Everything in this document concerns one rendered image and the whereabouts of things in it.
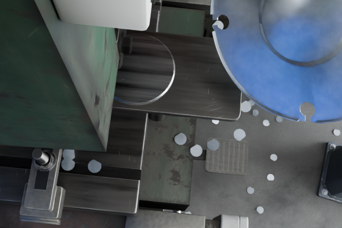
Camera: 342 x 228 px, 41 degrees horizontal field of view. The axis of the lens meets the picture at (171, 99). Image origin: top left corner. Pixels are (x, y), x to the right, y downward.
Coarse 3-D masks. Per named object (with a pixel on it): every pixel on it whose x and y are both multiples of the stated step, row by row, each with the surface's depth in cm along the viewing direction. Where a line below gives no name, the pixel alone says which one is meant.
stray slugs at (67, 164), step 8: (216, 24) 93; (248, 104) 88; (176, 136) 86; (184, 136) 86; (240, 136) 86; (208, 144) 86; (216, 144) 86; (64, 152) 78; (72, 152) 78; (192, 152) 85; (200, 152) 85; (64, 160) 78; (72, 160) 78; (64, 168) 77; (72, 168) 77; (96, 168) 77
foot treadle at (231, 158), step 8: (224, 144) 135; (232, 144) 136; (240, 144) 136; (208, 152) 134; (216, 152) 135; (224, 152) 135; (232, 152) 135; (240, 152) 135; (208, 160) 134; (216, 160) 134; (224, 160) 134; (232, 160) 134; (240, 160) 134; (208, 168) 133; (216, 168) 133; (224, 168) 133; (232, 168) 133; (240, 168) 133
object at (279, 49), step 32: (224, 0) 68; (256, 0) 65; (288, 0) 62; (320, 0) 59; (224, 32) 70; (256, 32) 66; (288, 32) 63; (320, 32) 60; (224, 64) 71; (256, 64) 68; (288, 64) 65; (320, 64) 62; (256, 96) 69; (288, 96) 66; (320, 96) 63
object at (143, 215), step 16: (0, 208) 83; (16, 208) 83; (0, 224) 82; (16, 224) 82; (32, 224) 83; (48, 224) 83; (64, 224) 83; (80, 224) 83; (96, 224) 83; (112, 224) 83; (128, 224) 81; (144, 224) 81; (160, 224) 81; (176, 224) 81; (192, 224) 82; (208, 224) 84
